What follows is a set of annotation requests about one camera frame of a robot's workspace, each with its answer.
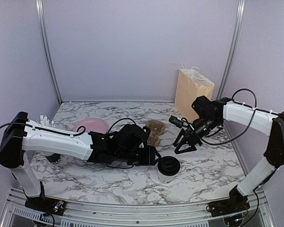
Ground pink plate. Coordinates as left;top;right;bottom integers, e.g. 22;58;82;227
72;118;107;133

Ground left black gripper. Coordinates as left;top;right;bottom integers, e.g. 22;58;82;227
116;145;162;166

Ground brown paper bag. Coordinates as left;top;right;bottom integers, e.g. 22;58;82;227
174;62;215;122

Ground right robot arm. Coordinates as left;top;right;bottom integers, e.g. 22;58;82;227
170;90;284;212

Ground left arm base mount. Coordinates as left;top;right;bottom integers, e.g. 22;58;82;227
25;197;66;216

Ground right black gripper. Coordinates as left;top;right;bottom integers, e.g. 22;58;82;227
173;115;221;154

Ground right aluminium frame post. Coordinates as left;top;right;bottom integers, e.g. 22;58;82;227
215;0;248;106

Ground brown cardboard cup carrier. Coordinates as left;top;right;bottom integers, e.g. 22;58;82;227
145;120;165;147

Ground left aluminium frame post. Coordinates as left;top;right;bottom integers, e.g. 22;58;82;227
35;0;63;105

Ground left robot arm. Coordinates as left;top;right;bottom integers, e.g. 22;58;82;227
0;112;161;210

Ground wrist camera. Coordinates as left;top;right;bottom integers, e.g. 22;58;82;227
142;126;151;138
169;115;189;128

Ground black cup with straws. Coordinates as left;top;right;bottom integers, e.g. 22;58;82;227
40;115;62;165

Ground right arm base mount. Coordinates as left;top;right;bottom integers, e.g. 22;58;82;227
206;199;250;217

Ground aluminium frame post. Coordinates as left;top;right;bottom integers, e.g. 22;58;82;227
215;0;248;106
35;0;63;105

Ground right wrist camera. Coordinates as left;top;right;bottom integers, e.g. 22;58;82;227
169;115;189;128

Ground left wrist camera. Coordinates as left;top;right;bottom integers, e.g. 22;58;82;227
142;126;151;138

